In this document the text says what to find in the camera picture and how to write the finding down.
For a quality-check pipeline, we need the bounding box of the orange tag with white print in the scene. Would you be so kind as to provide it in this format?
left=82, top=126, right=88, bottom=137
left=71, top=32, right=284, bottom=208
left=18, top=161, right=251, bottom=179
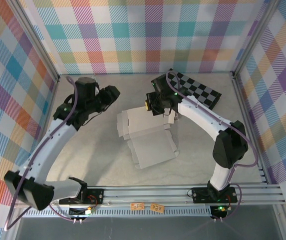
left=129, top=202, right=145, bottom=211

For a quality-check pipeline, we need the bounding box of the blue and white cardboard box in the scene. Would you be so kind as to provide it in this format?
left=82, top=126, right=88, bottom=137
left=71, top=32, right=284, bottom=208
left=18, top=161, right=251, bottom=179
left=116, top=105, right=180, bottom=170

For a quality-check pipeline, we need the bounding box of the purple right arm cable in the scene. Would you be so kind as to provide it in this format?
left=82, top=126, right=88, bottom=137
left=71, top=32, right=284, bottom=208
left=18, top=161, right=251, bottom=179
left=166, top=70, right=258, bottom=222

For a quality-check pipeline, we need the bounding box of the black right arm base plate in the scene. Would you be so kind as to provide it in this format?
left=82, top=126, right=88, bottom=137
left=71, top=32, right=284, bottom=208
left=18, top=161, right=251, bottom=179
left=191, top=186, right=238, bottom=204

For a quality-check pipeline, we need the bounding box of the black and grey checkerboard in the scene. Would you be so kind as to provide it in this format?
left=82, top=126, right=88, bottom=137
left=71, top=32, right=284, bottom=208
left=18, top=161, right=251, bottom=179
left=167, top=68, right=222, bottom=111

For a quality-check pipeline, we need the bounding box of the long aluminium base rail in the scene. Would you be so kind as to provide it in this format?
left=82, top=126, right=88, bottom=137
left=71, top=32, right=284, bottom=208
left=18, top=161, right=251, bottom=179
left=10, top=183, right=286, bottom=208

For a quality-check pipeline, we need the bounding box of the aluminium frame post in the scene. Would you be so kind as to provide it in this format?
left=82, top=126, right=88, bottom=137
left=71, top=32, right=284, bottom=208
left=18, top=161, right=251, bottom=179
left=232, top=0, right=283, bottom=77
left=7, top=0, right=60, bottom=83

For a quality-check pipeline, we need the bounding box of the black controller board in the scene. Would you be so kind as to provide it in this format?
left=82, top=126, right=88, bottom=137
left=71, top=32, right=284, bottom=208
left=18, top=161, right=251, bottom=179
left=69, top=206, right=95, bottom=218
left=210, top=205, right=228, bottom=218

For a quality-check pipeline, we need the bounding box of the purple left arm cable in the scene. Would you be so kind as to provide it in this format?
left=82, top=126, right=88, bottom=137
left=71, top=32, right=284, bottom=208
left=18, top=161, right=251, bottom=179
left=4, top=75, right=88, bottom=231

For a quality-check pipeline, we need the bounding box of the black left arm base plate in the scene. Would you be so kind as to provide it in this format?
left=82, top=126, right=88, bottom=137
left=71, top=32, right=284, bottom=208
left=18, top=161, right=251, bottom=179
left=58, top=187, right=105, bottom=205

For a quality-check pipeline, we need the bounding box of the grey slotted cable duct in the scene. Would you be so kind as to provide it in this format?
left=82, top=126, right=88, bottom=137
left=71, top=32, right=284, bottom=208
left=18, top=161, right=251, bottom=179
left=22, top=208, right=213, bottom=219

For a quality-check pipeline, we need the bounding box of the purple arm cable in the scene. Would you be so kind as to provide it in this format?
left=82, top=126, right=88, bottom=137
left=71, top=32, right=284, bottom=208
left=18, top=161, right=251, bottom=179
left=166, top=70, right=258, bottom=222
left=4, top=75, right=88, bottom=231

